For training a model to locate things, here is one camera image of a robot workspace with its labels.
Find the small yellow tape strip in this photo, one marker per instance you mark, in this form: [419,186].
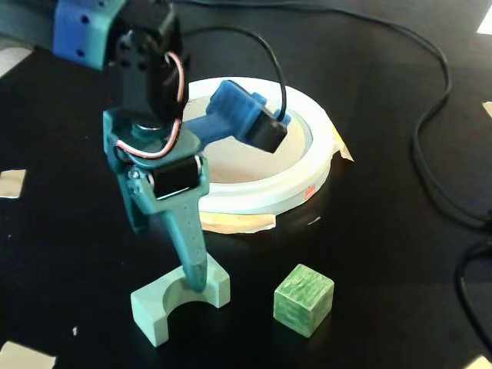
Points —
[344,148]

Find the white round tray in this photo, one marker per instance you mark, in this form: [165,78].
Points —
[269,184]

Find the blue teal robot arm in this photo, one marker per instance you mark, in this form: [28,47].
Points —
[88,30]

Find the small white scrap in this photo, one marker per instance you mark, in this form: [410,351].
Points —
[314,220]

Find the wide yellow tape strip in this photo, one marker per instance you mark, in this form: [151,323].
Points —
[238,223]

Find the teal gripper black motor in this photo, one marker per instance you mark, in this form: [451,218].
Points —
[174,181]

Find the light green U-shaped block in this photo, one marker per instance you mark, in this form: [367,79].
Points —
[150,307]

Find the blue mounted wrist camera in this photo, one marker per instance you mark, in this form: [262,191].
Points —
[234,111]

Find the white paper corner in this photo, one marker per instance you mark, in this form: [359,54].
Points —
[486,21]

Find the green wooden cube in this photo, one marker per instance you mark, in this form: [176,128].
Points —
[303,300]

